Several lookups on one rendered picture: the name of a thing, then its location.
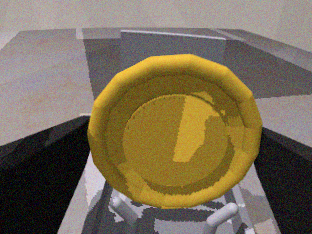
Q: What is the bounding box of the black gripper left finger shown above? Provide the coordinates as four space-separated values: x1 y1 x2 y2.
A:
0 116 91 234

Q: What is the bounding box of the yellow plate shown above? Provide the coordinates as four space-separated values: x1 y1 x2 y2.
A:
87 54 263 209

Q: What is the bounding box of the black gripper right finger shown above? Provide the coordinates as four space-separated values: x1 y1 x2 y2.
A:
253 126 312 234

